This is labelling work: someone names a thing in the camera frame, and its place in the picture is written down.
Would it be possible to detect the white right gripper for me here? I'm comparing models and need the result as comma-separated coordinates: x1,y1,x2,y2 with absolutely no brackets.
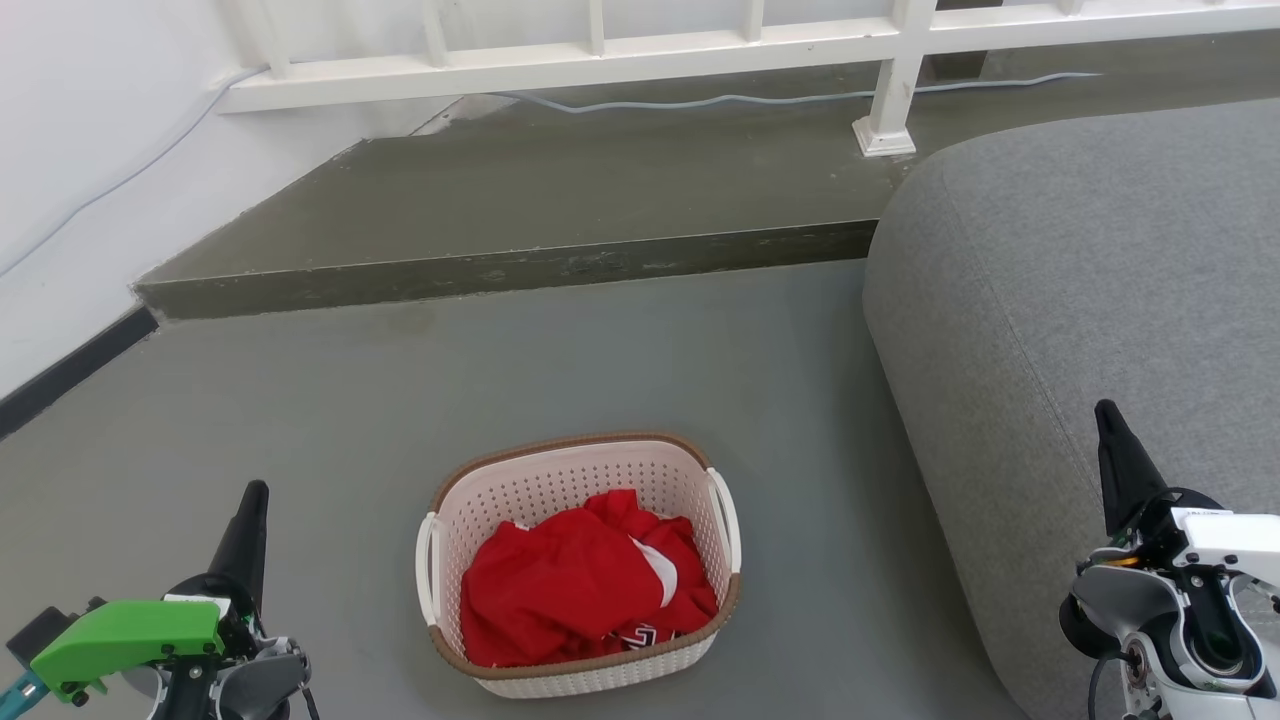
1095,400,1280,591

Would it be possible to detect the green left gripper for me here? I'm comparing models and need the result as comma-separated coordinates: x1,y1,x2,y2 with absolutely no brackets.
30,481,270,703

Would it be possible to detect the red clothing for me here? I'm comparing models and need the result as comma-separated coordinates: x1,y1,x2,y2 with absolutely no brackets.
458,488,721,669

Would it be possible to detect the grey fabric sofa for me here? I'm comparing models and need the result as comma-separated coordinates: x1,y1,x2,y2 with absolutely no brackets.
862,98,1280,720

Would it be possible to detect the light blue floor cable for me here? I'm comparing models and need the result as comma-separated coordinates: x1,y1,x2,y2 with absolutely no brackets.
495,70,1101,115

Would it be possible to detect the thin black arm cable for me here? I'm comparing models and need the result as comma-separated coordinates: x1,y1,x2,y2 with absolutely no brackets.
1088,650,1136,720

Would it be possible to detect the white plastic laundry basket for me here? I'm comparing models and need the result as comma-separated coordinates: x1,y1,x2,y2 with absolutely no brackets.
415,432,743,699

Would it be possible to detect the white wall cable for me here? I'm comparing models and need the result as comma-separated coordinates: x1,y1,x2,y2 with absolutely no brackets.
0,68,266,279

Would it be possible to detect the teal left camera plug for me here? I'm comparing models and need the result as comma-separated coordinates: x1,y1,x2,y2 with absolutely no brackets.
0,670,46,720

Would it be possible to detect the white railing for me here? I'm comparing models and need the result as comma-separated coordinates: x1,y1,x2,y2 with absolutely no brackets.
218,0,1280,158

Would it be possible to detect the black baseboard strip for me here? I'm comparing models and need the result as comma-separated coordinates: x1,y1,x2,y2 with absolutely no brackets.
0,305,161,441

